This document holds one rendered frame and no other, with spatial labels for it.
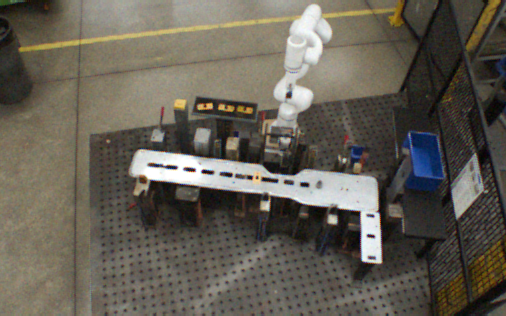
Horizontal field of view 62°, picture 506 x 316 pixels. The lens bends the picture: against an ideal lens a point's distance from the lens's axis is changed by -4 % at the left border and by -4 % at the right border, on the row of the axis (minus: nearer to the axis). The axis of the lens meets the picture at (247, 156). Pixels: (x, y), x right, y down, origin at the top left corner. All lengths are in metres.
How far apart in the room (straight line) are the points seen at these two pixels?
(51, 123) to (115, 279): 2.09
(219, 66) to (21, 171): 2.08
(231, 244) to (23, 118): 2.56
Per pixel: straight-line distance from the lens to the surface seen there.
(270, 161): 2.50
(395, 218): 2.36
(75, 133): 4.09
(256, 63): 4.50
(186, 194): 2.30
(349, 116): 3.18
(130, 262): 2.54
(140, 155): 2.52
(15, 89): 4.46
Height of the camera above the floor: 2.99
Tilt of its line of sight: 54 degrees down
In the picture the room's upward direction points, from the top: 3 degrees clockwise
